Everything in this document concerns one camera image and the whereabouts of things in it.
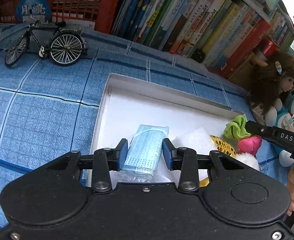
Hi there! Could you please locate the brown-haired doll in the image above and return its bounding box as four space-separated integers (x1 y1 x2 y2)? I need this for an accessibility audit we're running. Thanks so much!
246 51 294 126

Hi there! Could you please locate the row of upright books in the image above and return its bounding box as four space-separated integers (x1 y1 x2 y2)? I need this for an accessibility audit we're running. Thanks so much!
111 0 294 81

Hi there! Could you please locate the green scrunchie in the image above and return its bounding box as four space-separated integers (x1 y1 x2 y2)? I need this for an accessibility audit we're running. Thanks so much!
223 115 248 141

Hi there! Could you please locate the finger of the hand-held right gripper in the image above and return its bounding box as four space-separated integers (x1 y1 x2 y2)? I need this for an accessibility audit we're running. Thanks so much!
245 120 272 143

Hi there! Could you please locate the blue checked tablecloth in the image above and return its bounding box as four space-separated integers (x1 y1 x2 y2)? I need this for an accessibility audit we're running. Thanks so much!
0 21 294 230

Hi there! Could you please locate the white shallow cardboard tray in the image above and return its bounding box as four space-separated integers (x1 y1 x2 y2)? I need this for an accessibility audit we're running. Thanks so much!
86 73 245 188

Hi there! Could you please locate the red plastic basket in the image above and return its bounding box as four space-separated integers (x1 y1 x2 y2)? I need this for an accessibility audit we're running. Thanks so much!
0 0 129 31

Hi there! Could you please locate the person's right hand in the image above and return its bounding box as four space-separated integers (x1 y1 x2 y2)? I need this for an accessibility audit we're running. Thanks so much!
287 169 294 217

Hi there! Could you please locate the black toy bicycle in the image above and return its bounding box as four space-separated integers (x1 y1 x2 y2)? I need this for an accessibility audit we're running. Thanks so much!
4 20 89 67

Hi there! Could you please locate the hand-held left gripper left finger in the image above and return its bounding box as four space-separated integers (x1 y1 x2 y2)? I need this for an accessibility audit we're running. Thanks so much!
41 138 129 193

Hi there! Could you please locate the pink plush bow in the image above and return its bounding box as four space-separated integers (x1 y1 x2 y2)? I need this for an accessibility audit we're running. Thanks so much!
237 135 262 154

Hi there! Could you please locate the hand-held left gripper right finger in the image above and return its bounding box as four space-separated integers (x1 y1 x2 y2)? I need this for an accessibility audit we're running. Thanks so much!
162 137 246 193

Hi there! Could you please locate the yellow sequin bow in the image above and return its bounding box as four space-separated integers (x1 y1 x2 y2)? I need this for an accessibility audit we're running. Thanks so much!
199 134 237 188

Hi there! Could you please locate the blue round card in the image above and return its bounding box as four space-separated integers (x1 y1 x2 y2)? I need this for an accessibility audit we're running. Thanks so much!
16 0 53 26

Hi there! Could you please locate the blue face mask pack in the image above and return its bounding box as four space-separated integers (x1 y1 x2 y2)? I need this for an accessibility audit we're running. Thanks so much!
116 124 170 183

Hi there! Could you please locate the white fluffy plush toy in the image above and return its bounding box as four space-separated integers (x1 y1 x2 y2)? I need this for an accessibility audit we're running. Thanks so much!
174 127 260 181

